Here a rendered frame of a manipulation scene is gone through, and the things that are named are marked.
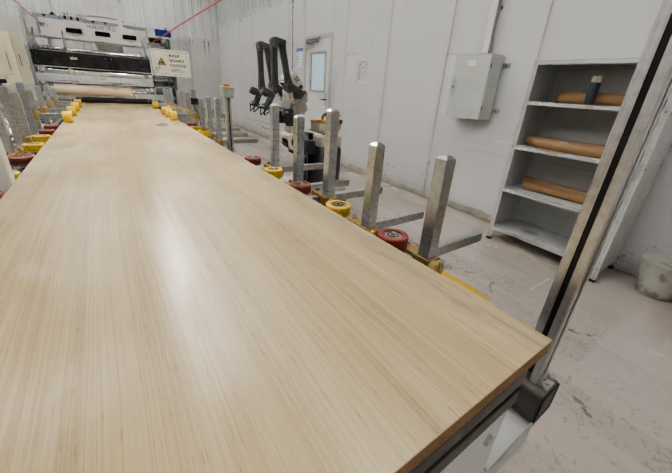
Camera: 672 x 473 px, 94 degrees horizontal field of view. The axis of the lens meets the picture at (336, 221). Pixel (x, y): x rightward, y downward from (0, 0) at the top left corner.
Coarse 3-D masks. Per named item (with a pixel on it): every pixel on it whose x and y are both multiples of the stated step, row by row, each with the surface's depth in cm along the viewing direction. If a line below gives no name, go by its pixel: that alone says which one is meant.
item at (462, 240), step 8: (472, 232) 105; (480, 232) 106; (448, 240) 98; (456, 240) 98; (464, 240) 100; (472, 240) 103; (480, 240) 106; (440, 248) 93; (448, 248) 96; (456, 248) 99
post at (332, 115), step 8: (328, 112) 110; (336, 112) 110; (328, 120) 111; (336, 120) 111; (328, 128) 112; (336, 128) 112; (328, 136) 112; (336, 136) 113; (328, 144) 113; (336, 144) 114; (328, 152) 114; (336, 152) 116; (328, 160) 115; (336, 160) 117; (328, 168) 116; (328, 176) 117; (328, 184) 119; (328, 192) 120
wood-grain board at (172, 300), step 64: (64, 128) 205; (128, 128) 221; (192, 128) 241; (64, 192) 96; (128, 192) 99; (192, 192) 103; (256, 192) 107; (0, 256) 61; (64, 256) 63; (128, 256) 64; (192, 256) 66; (256, 256) 67; (320, 256) 69; (384, 256) 71; (0, 320) 46; (64, 320) 46; (128, 320) 47; (192, 320) 48; (256, 320) 49; (320, 320) 50; (384, 320) 51; (448, 320) 52; (512, 320) 53; (0, 384) 36; (64, 384) 37; (128, 384) 37; (192, 384) 38; (256, 384) 38; (320, 384) 39; (384, 384) 40; (448, 384) 40; (0, 448) 30; (64, 448) 31; (128, 448) 31; (192, 448) 31; (256, 448) 32; (320, 448) 32; (384, 448) 32
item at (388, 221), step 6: (414, 210) 125; (420, 210) 125; (390, 216) 117; (396, 216) 117; (402, 216) 118; (408, 216) 120; (414, 216) 122; (420, 216) 124; (378, 222) 111; (384, 222) 113; (390, 222) 115; (396, 222) 117; (402, 222) 119
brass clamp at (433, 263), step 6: (408, 246) 90; (414, 246) 90; (408, 252) 88; (414, 252) 87; (414, 258) 87; (420, 258) 85; (432, 258) 84; (438, 258) 85; (426, 264) 83; (432, 264) 83; (438, 264) 82; (438, 270) 84
